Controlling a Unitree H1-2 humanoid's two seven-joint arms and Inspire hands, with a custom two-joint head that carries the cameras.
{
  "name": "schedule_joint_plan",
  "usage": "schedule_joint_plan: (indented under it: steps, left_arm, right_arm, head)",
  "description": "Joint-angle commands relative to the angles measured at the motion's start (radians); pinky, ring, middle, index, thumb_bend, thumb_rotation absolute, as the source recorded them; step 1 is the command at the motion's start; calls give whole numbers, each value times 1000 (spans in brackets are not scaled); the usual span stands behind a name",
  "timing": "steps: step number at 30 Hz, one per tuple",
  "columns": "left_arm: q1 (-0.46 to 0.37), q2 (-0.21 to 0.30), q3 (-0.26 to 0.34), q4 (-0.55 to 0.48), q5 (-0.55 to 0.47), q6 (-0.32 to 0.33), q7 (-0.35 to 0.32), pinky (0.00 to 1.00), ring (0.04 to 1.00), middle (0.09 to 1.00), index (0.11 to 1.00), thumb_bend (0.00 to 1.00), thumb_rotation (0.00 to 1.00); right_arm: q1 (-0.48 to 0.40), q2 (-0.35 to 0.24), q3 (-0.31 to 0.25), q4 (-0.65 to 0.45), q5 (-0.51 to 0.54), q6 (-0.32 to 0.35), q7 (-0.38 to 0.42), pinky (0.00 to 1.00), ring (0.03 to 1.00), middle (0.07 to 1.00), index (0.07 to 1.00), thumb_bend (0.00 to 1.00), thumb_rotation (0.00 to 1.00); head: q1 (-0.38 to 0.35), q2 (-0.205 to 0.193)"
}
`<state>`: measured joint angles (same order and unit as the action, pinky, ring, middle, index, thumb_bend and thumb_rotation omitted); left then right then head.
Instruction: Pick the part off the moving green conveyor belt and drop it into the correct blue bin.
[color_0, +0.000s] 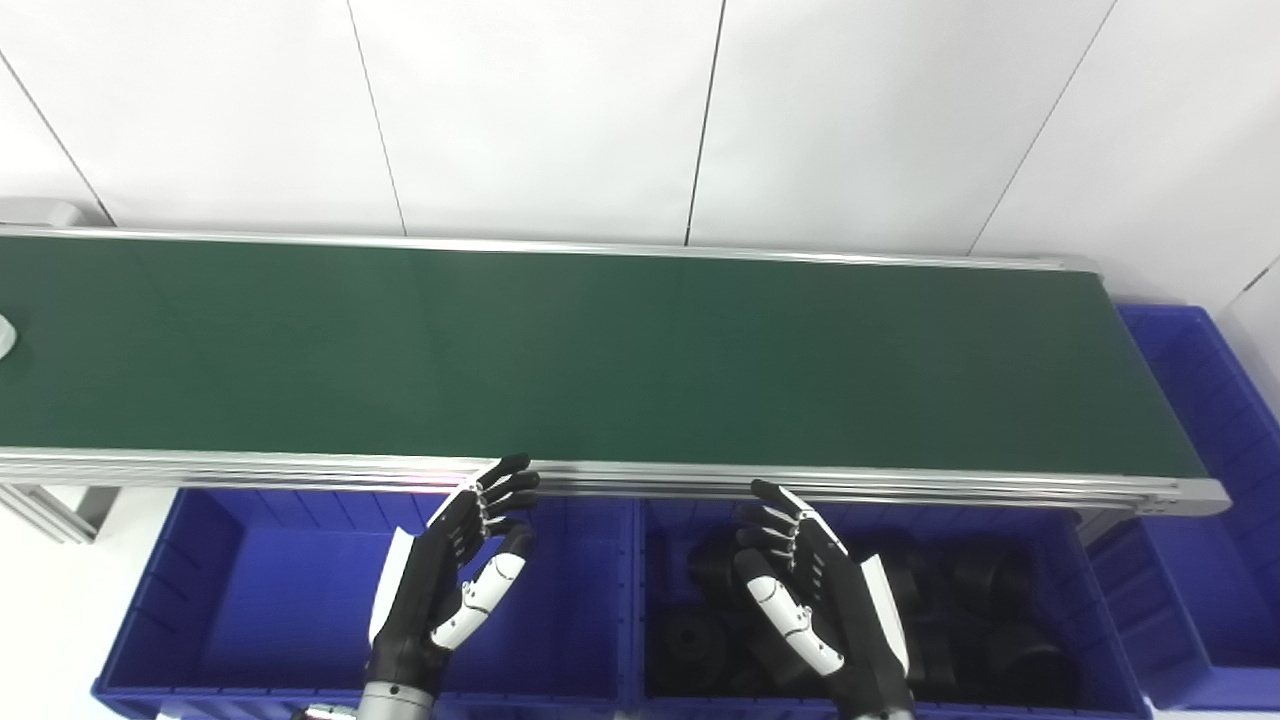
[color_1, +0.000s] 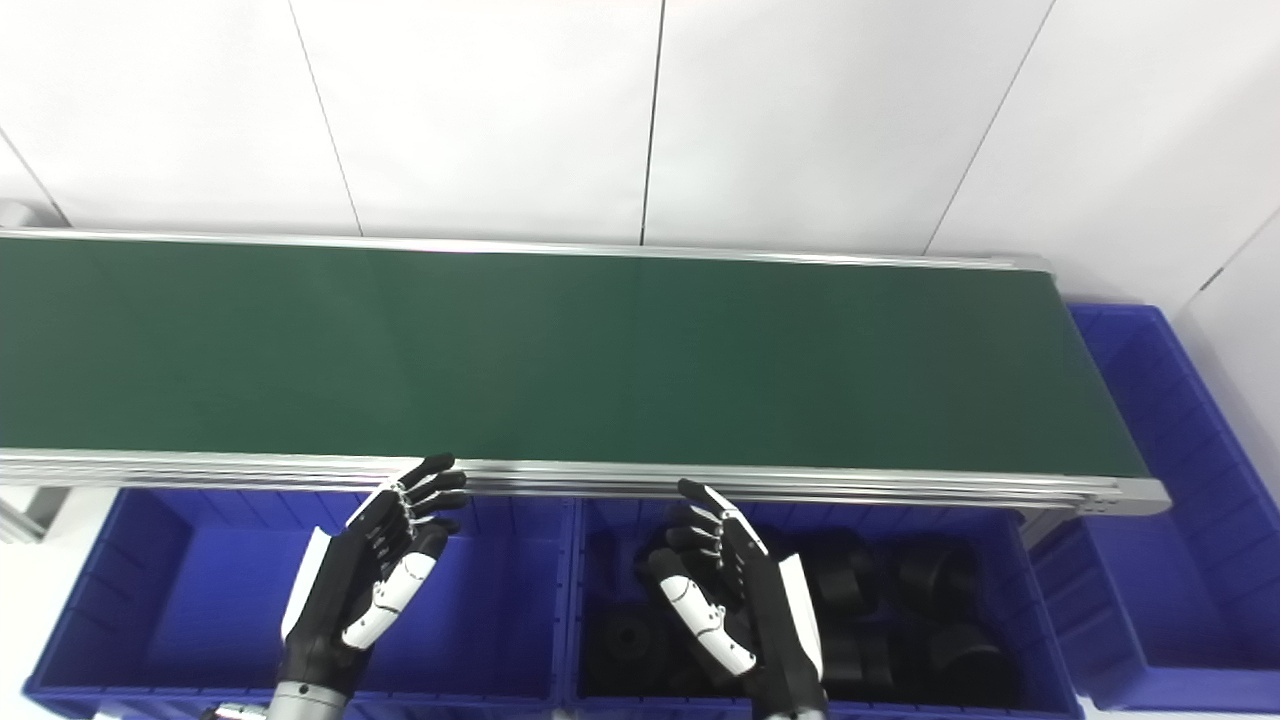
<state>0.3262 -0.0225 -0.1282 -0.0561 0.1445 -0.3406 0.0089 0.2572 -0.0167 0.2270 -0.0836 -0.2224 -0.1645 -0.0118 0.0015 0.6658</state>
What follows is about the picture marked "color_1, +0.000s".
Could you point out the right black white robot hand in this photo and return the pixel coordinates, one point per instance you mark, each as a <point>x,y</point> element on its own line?
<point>770,620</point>

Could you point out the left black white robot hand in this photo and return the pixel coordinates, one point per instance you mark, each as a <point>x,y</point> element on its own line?
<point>340,590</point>

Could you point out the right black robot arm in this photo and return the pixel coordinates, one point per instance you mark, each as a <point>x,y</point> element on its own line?
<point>795,715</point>

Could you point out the black cylindrical part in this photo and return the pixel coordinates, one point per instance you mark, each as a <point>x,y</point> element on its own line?
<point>860,660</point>
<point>965,662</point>
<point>935,578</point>
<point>838,580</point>

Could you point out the empty blue plastic bin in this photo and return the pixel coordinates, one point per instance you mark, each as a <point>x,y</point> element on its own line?
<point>210,600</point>

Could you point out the blue bin with black parts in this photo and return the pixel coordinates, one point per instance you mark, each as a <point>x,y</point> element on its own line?
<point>870,705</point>

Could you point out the black gear part with hole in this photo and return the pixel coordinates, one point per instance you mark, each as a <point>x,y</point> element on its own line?
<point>630,650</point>

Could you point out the aluminium conveyor leg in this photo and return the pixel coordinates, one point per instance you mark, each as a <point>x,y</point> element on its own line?
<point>1045,527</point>
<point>30,515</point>

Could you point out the deep blue plastic bin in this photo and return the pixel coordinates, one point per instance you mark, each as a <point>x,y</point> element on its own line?
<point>1170,590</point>

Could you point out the grey conveyor motor housing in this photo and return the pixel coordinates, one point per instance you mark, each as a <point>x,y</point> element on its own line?
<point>18,213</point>

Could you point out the green conveyor belt aluminium frame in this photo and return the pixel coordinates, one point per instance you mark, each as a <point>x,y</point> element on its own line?
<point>560,360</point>

